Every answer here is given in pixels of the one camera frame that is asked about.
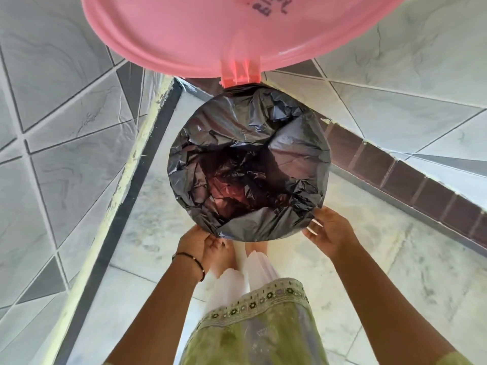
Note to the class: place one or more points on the person's left hand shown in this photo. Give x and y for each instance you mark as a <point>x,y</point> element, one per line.
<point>192,243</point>

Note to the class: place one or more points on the person's right hand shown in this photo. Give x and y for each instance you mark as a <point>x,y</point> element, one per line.
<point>334,233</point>

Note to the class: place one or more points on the person's left fingers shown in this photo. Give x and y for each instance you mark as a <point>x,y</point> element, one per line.
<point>214,241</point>

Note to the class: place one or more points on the person's right fingers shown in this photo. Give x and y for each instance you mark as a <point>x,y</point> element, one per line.
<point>317,224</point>

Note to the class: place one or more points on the black plastic trash bag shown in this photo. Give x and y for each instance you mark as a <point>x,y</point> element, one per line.
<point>247,163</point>

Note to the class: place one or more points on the person's left forearm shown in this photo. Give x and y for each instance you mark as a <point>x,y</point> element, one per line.
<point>159,311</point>

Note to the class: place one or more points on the person's right forearm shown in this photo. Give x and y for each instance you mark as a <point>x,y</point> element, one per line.
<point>388,311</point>

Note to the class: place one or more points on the person's left foot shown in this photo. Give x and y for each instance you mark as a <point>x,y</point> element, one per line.
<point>220,260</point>

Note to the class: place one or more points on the person's foot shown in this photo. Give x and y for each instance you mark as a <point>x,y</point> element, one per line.
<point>255,248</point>
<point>220,260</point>

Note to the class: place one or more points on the person's right foot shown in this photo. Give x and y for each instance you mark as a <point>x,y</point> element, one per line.
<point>255,248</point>

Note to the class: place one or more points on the white trousers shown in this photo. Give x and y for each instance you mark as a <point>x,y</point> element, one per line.
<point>236,285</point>

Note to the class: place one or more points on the green embroidered tunic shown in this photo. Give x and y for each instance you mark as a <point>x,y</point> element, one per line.
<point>258,330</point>

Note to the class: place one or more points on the pink plastic bin lid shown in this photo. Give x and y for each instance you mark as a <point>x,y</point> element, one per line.
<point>198,37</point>

